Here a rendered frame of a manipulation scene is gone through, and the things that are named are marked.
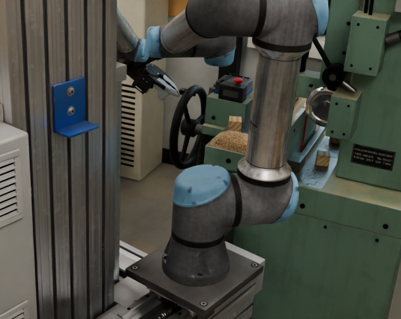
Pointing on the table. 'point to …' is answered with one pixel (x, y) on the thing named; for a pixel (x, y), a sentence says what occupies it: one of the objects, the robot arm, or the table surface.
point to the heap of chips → (231, 141)
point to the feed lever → (333, 71)
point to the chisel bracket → (304, 80)
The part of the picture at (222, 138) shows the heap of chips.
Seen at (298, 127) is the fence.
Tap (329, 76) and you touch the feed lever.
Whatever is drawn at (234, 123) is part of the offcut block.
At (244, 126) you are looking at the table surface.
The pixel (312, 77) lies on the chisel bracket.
